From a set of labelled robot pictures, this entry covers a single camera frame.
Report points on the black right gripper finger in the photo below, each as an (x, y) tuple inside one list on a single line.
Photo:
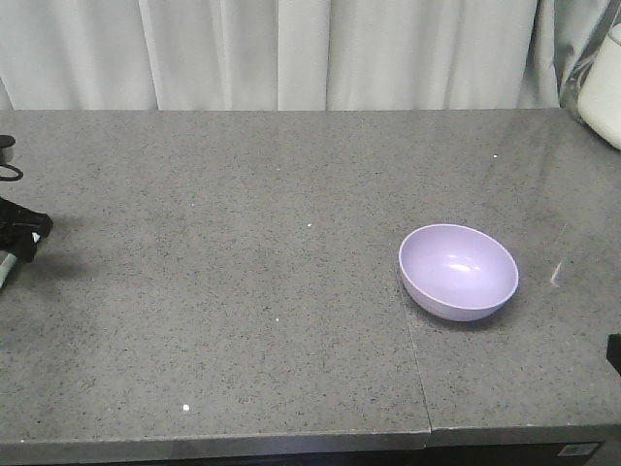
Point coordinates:
[(613, 351)]

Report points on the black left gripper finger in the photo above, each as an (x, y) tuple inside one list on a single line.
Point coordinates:
[(18, 225)]

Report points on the pale green ceramic spoon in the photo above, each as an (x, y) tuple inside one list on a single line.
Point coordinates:
[(6, 266)]

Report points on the purple plastic bowl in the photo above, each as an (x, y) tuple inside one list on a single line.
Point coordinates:
[(456, 272)]

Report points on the black drawer disinfection cabinet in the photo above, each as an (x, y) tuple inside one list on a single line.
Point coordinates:
[(523, 454)]

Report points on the white curtain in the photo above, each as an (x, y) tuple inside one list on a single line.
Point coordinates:
[(294, 55)]

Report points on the white rice cooker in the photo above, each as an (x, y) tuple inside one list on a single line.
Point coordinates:
[(599, 99)]

